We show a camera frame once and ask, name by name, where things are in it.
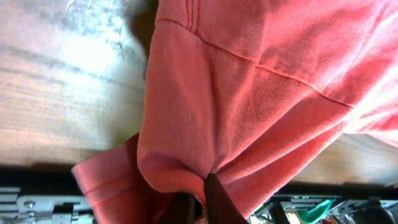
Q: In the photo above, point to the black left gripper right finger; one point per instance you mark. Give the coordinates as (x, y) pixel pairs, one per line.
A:
(220, 208)

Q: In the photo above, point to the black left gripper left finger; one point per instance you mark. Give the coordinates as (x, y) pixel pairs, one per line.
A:
(182, 210)

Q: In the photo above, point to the orange polo shirt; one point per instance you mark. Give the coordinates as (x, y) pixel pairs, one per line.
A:
(250, 91)

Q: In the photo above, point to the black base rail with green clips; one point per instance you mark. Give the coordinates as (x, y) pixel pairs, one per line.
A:
(31, 196)

